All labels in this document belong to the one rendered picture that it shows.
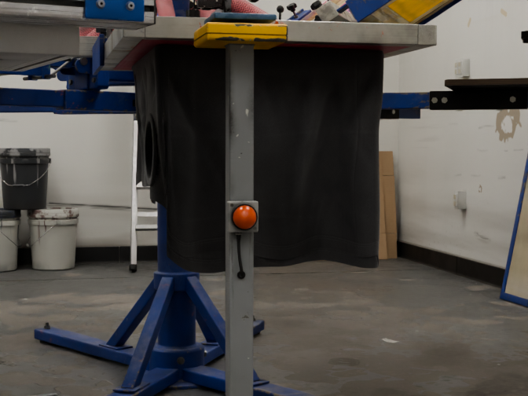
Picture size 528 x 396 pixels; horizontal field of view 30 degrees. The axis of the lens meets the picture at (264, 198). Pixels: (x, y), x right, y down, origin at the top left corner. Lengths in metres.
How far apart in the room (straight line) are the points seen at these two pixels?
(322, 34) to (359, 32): 0.07
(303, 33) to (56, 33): 0.49
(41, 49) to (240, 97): 0.32
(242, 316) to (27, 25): 0.56
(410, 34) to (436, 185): 4.44
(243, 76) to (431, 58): 4.85
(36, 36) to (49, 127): 4.94
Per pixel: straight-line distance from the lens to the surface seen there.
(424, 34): 1.89
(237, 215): 1.55
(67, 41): 1.55
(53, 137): 6.47
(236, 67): 1.58
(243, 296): 1.60
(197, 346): 3.25
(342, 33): 1.83
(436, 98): 2.98
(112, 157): 6.48
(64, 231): 6.15
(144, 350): 3.01
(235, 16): 1.56
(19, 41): 1.53
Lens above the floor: 0.76
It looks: 3 degrees down
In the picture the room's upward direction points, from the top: straight up
